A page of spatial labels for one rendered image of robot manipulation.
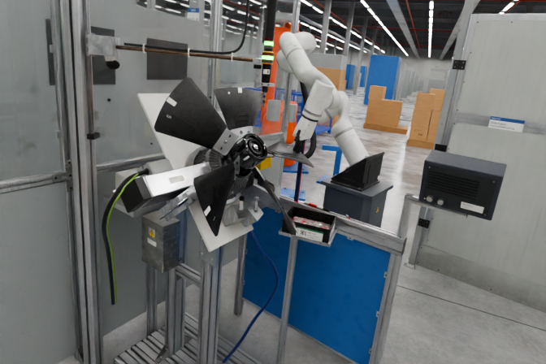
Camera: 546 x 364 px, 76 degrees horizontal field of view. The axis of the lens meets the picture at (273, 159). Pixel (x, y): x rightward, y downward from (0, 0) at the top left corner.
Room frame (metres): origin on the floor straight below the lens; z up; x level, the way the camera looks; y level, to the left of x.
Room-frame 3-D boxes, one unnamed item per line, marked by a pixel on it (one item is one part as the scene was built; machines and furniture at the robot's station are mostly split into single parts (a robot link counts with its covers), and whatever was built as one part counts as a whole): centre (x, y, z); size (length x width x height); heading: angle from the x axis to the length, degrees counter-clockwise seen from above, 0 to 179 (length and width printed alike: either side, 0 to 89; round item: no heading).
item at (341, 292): (1.62, -0.23, 0.45); 0.82 x 0.02 x 0.66; 56
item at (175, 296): (1.46, 0.41, 0.58); 0.09 x 0.05 x 1.15; 146
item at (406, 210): (1.38, -0.58, 0.96); 0.03 x 0.03 x 0.20; 56
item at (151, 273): (1.59, 0.58, 0.42); 0.04 x 0.04 x 0.83; 56
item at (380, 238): (1.62, -0.23, 0.82); 0.90 x 0.04 x 0.08; 56
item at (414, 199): (1.32, -0.67, 1.04); 0.24 x 0.03 x 0.03; 56
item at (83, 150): (1.37, 0.78, 0.90); 0.08 x 0.06 x 1.80; 1
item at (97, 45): (1.37, 0.68, 1.53); 0.10 x 0.07 x 0.09; 91
